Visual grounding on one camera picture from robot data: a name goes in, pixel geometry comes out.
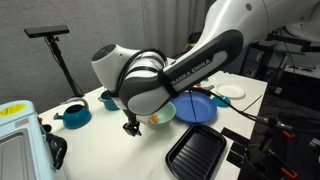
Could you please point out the white paper plate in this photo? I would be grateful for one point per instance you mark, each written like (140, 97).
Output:
(230, 90)

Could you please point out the large blue plate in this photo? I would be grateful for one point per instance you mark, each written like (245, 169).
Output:
(194, 107)

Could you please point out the black plastic tray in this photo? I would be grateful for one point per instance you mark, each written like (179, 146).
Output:
(196, 154)

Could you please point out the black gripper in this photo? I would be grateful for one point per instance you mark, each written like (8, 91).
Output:
(132, 126)

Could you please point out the black tape strips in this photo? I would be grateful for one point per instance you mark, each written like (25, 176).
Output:
(238, 148)

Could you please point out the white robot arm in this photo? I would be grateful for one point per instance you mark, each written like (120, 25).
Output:
(142, 81)

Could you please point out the teal cup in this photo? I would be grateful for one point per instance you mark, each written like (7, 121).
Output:
(107, 101)

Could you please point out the light green bowl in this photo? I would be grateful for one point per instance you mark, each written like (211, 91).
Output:
(165, 115)

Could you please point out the orange slice plushy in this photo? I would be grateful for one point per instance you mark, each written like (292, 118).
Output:
(154, 118)

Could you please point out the small teal saucer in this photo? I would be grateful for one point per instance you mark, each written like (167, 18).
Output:
(221, 101)

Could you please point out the teal kettle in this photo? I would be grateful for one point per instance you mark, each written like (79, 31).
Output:
(75, 116)

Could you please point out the black camera on tripod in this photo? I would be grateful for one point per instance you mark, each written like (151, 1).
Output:
(50, 34)

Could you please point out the light blue toaster oven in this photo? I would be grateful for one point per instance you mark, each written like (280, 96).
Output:
(23, 151)

